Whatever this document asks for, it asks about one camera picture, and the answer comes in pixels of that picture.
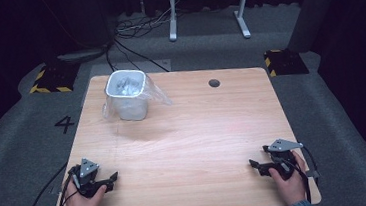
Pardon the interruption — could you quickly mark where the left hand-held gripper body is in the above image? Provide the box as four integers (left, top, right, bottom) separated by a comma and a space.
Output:
65, 155, 111, 200

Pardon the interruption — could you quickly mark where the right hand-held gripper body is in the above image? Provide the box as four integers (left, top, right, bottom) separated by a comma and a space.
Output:
262, 136, 308, 183

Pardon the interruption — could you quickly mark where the person's right hand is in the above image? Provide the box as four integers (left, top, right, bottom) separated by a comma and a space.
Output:
267, 150, 310, 206

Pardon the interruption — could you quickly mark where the person's left hand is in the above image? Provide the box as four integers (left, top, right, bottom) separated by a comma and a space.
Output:
62, 171, 110, 206

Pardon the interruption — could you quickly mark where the white plastic bin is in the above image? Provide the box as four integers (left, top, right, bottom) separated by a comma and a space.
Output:
102, 67, 150, 125

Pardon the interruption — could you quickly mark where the clear plastic bag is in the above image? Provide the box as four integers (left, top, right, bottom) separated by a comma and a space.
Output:
98, 66, 175, 123

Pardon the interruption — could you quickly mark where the black yellow striped base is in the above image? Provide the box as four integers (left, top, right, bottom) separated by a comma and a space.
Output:
263, 46, 311, 79
26, 61, 83, 96

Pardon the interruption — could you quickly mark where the dark stand with grey foot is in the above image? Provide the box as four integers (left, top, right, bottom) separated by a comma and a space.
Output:
36, 0, 119, 68

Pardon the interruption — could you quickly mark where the grey pillar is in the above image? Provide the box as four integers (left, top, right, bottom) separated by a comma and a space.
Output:
282, 0, 352, 55

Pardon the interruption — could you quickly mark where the right hand-held gripper cable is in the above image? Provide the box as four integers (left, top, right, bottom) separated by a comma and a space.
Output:
288, 145, 322, 206

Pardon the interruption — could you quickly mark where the hand-held gripper cable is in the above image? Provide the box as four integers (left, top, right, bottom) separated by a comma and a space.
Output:
15, 162, 81, 206
288, 145, 322, 206

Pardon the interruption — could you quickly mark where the left hand-held gripper cable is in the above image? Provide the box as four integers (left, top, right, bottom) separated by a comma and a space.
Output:
15, 162, 81, 206

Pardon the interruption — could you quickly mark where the bundle of floor cables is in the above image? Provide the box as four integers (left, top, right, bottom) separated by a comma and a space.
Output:
102, 6, 183, 78

